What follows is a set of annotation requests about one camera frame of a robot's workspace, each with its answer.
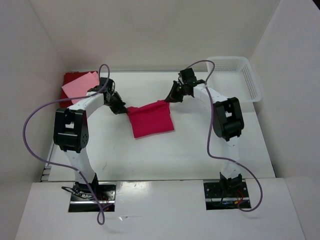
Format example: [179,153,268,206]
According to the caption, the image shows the magenta t shirt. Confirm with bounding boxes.
[127,100,175,139]

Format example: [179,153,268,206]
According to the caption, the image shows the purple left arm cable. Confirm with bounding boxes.
[22,63,116,225]

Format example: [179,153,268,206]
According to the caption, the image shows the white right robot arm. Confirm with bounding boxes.
[165,68,244,197]

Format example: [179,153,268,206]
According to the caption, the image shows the white plastic laundry basket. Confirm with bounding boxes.
[206,56,262,103]

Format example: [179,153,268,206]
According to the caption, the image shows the pink t shirt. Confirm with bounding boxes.
[60,71,99,99]

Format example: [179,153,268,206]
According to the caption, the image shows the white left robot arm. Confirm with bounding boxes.
[53,77,128,200]

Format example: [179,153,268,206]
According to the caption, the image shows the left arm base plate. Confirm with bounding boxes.
[67,181,116,213]

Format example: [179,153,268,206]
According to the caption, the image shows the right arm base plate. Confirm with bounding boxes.
[203,180,252,211]

